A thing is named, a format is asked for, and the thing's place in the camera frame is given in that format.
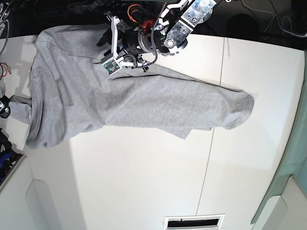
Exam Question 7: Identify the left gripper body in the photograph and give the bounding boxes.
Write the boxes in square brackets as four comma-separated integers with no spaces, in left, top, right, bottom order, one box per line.
[118,20,158,72]

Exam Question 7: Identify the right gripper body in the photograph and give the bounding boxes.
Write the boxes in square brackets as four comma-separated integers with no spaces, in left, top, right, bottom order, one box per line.
[0,95,11,119]

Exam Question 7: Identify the grey t-shirt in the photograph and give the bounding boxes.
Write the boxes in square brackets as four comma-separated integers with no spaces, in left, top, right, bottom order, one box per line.
[9,24,254,149]

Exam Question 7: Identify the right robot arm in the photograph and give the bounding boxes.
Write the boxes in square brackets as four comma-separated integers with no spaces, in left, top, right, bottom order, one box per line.
[0,0,13,119]

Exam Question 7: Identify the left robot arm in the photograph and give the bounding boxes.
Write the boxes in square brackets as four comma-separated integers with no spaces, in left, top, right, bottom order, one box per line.
[99,0,217,76]

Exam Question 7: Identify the blue cables bundle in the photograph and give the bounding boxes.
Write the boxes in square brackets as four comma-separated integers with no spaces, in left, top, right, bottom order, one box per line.
[0,128,22,183]

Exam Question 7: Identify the white cables on floor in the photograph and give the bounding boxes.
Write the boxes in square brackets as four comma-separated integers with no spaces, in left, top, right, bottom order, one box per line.
[239,0,298,40]

